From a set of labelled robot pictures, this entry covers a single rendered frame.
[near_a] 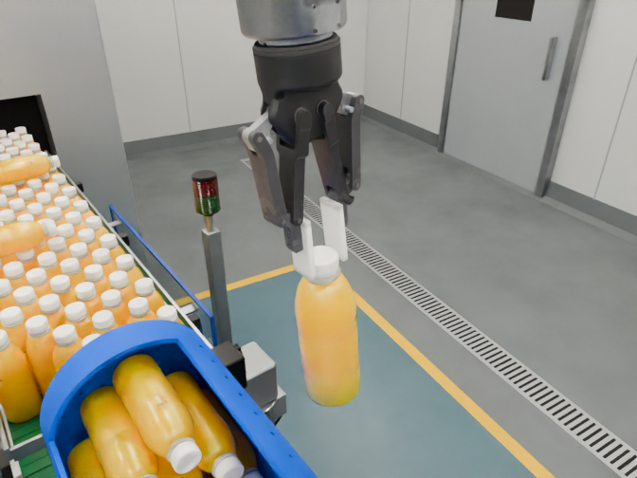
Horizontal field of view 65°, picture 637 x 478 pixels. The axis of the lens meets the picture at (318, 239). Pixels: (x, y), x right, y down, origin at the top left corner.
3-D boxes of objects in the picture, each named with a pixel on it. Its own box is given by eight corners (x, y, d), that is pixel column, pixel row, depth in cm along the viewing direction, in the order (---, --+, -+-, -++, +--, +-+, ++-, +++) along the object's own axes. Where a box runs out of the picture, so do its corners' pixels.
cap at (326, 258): (300, 279, 54) (299, 266, 53) (308, 259, 57) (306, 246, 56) (336, 282, 53) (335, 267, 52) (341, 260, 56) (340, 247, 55)
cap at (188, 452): (196, 454, 70) (202, 464, 69) (169, 468, 68) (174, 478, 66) (194, 434, 68) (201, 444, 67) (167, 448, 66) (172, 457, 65)
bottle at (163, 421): (156, 379, 84) (208, 457, 71) (114, 397, 80) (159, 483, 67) (154, 346, 81) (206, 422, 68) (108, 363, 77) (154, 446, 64)
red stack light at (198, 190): (200, 199, 124) (198, 185, 122) (189, 191, 128) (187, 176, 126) (223, 193, 127) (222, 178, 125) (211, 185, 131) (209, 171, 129)
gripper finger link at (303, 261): (311, 220, 49) (304, 223, 49) (317, 278, 53) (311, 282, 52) (292, 211, 51) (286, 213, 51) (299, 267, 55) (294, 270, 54)
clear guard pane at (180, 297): (227, 445, 151) (209, 318, 126) (135, 314, 204) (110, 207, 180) (228, 444, 151) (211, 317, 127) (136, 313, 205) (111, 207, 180)
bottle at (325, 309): (300, 404, 63) (282, 285, 53) (312, 362, 69) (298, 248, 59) (355, 411, 61) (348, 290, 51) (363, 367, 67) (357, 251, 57)
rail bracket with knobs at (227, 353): (212, 411, 106) (207, 376, 101) (197, 390, 111) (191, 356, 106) (252, 389, 111) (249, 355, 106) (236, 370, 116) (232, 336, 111)
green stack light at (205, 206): (202, 217, 126) (200, 200, 124) (191, 209, 130) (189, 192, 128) (225, 211, 129) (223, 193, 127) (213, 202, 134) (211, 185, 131)
